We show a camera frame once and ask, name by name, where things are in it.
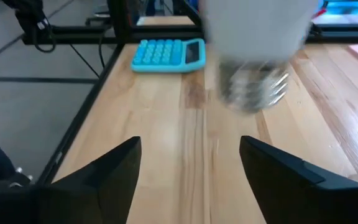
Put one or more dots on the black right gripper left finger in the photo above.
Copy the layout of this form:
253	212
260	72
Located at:
89	202

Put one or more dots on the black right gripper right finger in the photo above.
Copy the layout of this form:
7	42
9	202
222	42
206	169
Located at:
306	199

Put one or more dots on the white lightbulb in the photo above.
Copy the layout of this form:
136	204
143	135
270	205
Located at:
256	37

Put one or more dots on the teal calculator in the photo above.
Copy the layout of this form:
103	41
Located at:
163	56

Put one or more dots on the background wooden workbench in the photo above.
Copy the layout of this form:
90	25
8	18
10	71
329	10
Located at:
166	20

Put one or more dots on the black aluminium table frame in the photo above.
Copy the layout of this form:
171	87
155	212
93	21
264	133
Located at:
154	35

